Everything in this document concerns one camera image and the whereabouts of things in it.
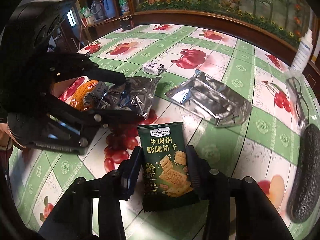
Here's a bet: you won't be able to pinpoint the dark green cracker packet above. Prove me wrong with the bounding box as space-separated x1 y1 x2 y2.
137 122 199 212

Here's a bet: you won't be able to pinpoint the silver foil snack bag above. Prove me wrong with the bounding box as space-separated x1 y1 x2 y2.
98 76 161 119

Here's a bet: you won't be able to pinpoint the left hand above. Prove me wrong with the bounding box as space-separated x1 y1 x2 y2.
0 123 25 148

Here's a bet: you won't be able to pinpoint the small orange snack packet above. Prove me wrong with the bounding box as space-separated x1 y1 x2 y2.
69 80 107 111

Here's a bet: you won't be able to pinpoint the small white candy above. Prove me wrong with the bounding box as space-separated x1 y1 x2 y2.
142 61 164 76

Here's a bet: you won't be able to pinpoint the grey water jug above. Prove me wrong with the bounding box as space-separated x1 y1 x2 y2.
91 1 106 22

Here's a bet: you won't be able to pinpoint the flat silver foil bag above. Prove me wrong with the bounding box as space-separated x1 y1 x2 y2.
165 70 252 127

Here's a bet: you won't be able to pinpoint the small dark jar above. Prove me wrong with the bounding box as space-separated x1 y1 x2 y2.
120 16 135 31

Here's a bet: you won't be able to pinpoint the blue thermos jug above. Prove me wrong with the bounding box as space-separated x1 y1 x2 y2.
103 0 116 18

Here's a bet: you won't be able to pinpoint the dark glasses case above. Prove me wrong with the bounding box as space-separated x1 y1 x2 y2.
287 124 319 223

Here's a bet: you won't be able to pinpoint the black eyeglasses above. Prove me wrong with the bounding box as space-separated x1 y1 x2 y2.
286 76 310 130

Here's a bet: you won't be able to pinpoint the white spray bottle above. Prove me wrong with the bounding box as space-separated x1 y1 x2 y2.
290 29 313 73

